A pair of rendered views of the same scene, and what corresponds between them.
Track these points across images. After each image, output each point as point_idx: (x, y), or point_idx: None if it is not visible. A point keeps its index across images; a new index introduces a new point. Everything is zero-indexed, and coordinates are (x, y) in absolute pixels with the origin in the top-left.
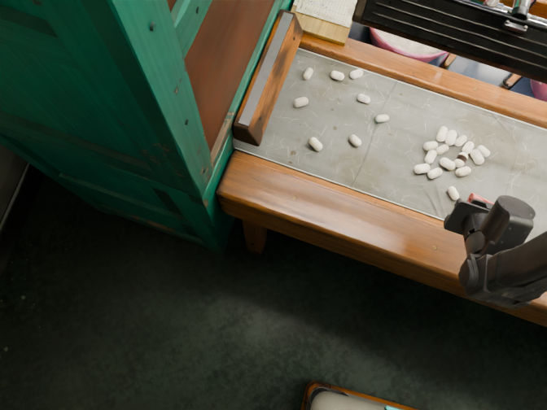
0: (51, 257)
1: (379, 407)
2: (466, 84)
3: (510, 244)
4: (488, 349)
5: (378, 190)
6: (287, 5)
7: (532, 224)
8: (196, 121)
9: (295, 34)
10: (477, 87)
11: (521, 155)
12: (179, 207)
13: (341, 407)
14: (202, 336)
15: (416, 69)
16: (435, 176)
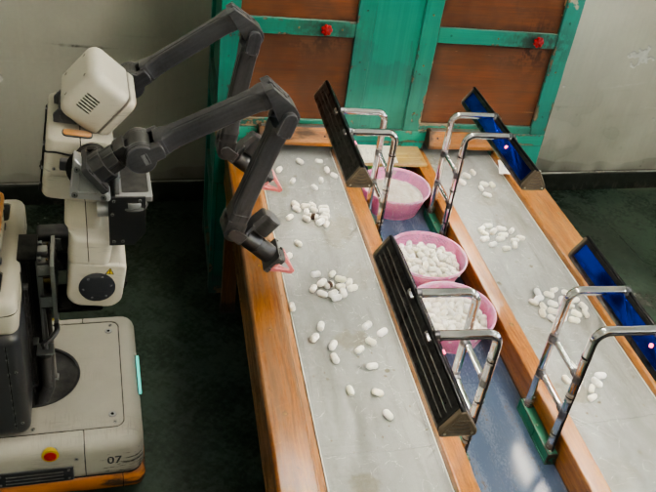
0: (155, 218)
1: (135, 352)
2: (362, 208)
3: (243, 141)
4: (226, 487)
5: (269, 194)
6: None
7: (254, 135)
8: (233, 66)
9: (327, 137)
10: (364, 212)
11: (338, 241)
12: (213, 156)
13: (126, 325)
14: (137, 299)
15: (354, 189)
16: (294, 208)
